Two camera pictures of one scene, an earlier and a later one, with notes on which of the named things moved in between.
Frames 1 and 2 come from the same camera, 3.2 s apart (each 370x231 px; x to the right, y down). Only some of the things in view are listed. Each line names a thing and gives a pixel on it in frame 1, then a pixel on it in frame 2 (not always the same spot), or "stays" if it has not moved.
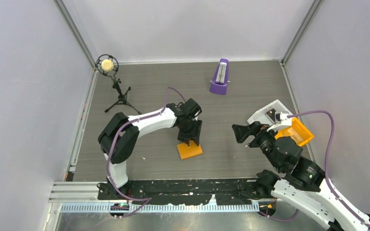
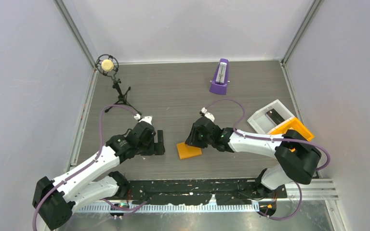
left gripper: x=193 y=134 to x=159 y=148
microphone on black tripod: x=108 y=65 stays
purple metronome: x=218 y=84 stays
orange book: x=185 y=151 stays
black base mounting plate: x=188 y=192 stays
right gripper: x=255 y=129 to x=192 y=140
